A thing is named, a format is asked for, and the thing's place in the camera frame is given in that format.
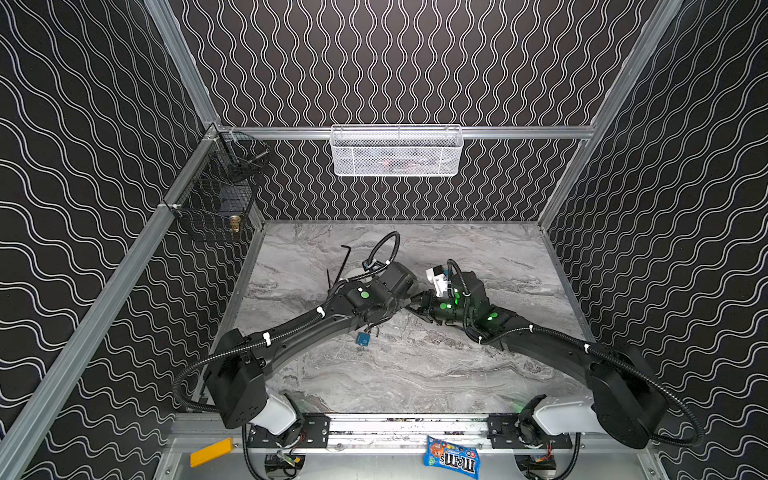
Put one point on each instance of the black wire basket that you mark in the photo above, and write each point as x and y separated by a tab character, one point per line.
225	184

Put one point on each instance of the brass item in black basket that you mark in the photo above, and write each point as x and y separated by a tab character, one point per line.
235	222

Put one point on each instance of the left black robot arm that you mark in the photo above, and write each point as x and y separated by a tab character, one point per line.
232	381

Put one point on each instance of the blue padlock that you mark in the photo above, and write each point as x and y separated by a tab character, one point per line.
364	337

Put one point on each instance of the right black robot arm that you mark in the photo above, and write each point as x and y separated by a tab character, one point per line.
625	399

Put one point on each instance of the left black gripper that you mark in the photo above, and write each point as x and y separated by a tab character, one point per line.
399	288

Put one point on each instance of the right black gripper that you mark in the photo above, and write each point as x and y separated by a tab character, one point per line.
430	303

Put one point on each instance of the white mesh basket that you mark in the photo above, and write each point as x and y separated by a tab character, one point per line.
392	150

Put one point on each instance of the yellow block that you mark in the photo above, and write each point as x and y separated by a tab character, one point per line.
211	452

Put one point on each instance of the M&M's candy bag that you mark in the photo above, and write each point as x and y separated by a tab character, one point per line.
456	458

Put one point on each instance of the black hex key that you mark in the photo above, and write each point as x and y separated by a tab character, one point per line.
341	268

